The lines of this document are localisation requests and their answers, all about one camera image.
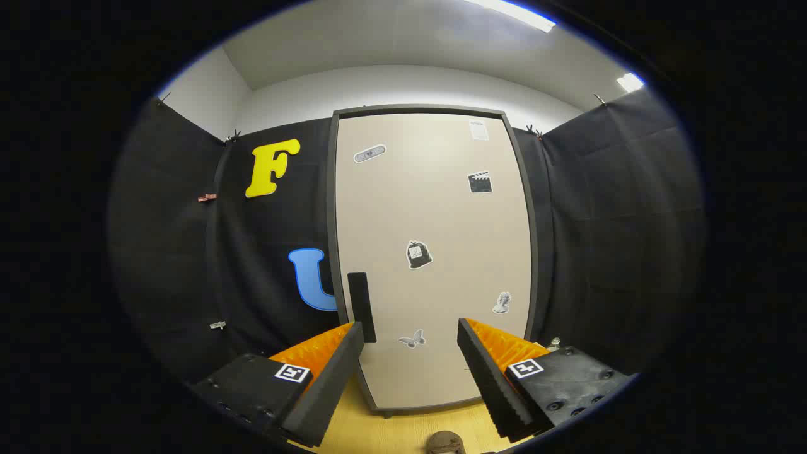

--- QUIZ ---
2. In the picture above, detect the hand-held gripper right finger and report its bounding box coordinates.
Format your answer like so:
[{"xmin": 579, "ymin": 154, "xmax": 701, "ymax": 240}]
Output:
[{"xmin": 457, "ymin": 317, "xmax": 636, "ymax": 443}]

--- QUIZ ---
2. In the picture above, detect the black backdrop cloth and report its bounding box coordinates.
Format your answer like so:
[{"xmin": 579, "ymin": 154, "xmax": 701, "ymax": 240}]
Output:
[{"xmin": 107, "ymin": 88, "xmax": 705, "ymax": 404}]

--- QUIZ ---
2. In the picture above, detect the grey shoe cabinet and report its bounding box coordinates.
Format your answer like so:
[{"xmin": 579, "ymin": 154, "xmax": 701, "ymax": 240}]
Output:
[{"xmin": 326, "ymin": 104, "xmax": 542, "ymax": 419}]

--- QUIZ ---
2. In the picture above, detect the beige shoe cabinet door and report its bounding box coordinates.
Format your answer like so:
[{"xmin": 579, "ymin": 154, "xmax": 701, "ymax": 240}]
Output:
[{"xmin": 334, "ymin": 112, "xmax": 534, "ymax": 410}]

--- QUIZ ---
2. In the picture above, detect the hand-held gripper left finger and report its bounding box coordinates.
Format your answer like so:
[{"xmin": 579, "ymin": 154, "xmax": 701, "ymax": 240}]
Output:
[{"xmin": 188, "ymin": 320, "xmax": 366, "ymax": 448}]

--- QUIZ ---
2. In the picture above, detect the long ceiling light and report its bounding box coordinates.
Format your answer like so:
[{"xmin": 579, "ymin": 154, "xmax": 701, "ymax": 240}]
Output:
[{"xmin": 467, "ymin": 0, "xmax": 557, "ymax": 33}]

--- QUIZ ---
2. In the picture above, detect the brown fuzzy shoe with bow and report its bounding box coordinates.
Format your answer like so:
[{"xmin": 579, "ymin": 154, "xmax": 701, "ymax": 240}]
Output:
[{"xmin": 426, "ymin": 431, "xmax": 467, "ymax": 454}]

